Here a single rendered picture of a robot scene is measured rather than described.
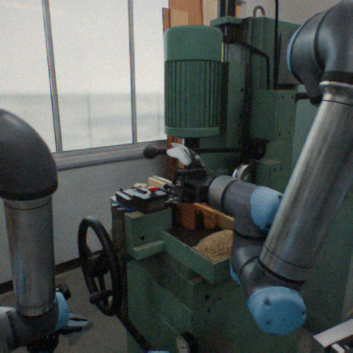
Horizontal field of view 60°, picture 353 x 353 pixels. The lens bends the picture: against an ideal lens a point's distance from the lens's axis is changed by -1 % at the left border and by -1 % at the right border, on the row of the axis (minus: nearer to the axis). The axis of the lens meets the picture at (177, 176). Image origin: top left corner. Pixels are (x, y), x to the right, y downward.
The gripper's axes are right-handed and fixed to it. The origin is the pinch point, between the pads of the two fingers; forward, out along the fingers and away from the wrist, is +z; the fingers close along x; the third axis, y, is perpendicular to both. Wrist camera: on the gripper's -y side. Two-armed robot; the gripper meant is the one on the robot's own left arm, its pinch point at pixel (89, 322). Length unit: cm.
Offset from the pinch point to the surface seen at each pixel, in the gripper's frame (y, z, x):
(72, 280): 46, 60, -129
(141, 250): -22.8, 4.9, 1.7
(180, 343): -6.4, 16.4, 17.9
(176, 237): -30.1, 10.7, 6.1
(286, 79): -89, 26, 7
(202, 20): -180, 76, -141
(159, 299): -8.0, 22.7, -2.0
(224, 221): -39.8, 22.2, 10.1
